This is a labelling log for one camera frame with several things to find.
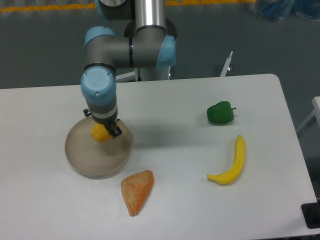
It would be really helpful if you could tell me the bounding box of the green toy pepper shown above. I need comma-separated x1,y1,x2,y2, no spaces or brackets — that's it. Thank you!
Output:
206,101,236,125

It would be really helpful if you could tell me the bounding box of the yellow toy pepper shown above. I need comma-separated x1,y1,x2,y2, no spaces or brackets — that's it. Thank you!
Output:
90,123,112,143

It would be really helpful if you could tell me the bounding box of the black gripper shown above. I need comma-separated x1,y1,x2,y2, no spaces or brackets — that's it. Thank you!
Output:
83,108,122,138

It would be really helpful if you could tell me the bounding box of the beige round plate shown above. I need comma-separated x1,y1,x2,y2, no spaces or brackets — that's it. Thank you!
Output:
64,117,133,179

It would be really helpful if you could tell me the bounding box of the blue plastic bag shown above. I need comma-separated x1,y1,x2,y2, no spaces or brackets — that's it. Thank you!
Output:
254,0,320,21

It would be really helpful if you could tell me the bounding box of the orange toy bread slice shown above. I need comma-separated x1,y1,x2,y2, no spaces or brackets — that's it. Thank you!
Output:
120,169,155,217

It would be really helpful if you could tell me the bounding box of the black device at table edge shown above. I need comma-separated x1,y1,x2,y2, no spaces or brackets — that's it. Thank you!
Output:
301,202,320,229

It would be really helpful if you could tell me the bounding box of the yellow toy banana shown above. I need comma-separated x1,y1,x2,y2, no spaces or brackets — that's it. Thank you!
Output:
206,134,246,186

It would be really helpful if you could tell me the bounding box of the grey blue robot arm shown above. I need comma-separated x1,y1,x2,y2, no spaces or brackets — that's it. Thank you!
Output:
80,0,176,138

